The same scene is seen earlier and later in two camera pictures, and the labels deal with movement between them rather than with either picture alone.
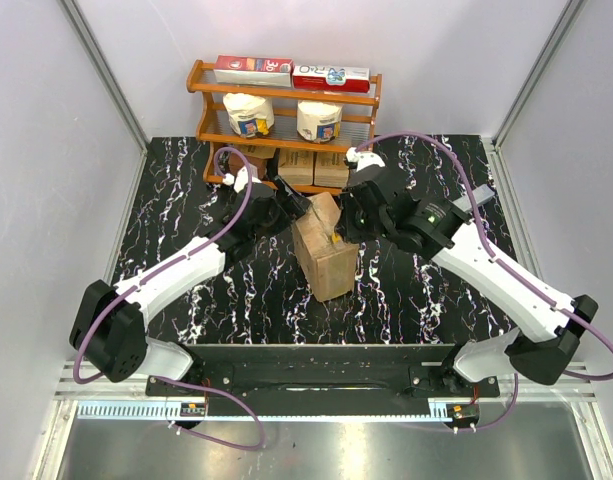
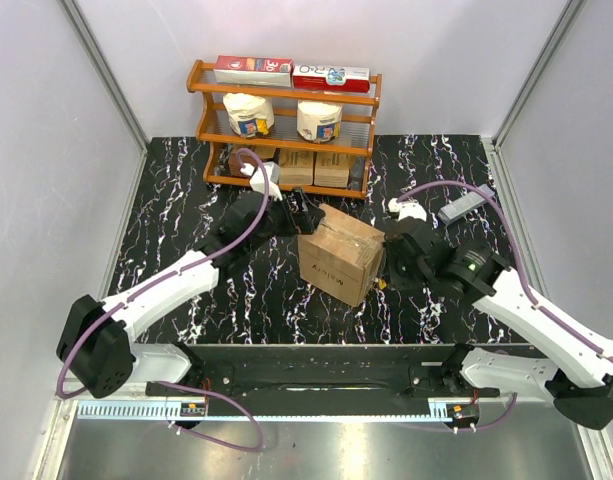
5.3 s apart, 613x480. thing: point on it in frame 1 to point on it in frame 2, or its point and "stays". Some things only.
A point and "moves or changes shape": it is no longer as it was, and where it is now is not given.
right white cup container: x=319 y=121 stays
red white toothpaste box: x=345 y=79 stays
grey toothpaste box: x=480 y=195 stays
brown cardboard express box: x=331 y=268 moves or changes shape
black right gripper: x=345 y=227 to x=401 y=282
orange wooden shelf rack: x=278 y=135 stays
